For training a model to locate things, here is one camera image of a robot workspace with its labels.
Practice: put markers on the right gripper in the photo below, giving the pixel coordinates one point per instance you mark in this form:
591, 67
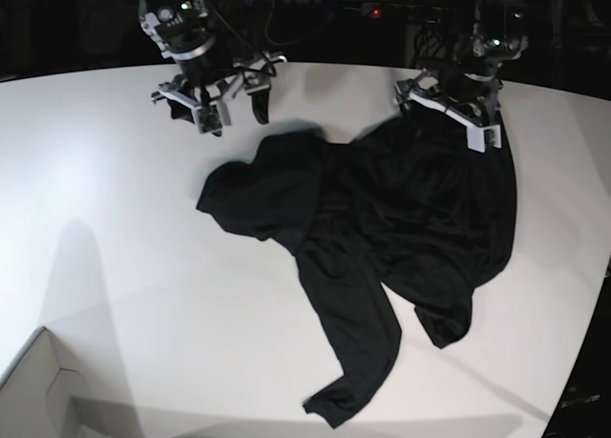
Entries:
207, 106

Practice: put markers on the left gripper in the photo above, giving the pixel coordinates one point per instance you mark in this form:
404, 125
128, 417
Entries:
465, 92

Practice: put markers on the black long-sleeve t-shirt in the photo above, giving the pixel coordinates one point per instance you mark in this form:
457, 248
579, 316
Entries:
406, 208

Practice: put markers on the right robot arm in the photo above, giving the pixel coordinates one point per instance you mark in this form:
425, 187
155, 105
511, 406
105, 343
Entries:
216, 60

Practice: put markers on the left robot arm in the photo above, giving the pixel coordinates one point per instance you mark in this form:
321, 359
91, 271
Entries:
458, 56

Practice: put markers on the black power strip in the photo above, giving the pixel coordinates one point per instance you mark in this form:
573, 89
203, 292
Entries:
412, 13

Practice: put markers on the white cardboard box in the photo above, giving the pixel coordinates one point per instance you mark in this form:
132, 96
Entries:
35, 401

